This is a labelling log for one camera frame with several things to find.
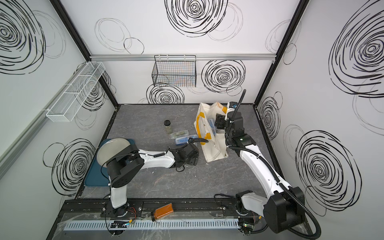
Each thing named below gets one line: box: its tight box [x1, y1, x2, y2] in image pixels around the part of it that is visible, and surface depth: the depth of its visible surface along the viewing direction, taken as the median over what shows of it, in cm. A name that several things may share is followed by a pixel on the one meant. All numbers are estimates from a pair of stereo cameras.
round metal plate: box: [96, 138, 131, 168], surface depth 95 cm
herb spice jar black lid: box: [164, 119, 172, 134], surface depth 101 cm
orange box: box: [154, 203, 174, 219], surface depth 71 cm
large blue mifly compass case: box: [175, 134, 198, 145], surface depth 101 cm
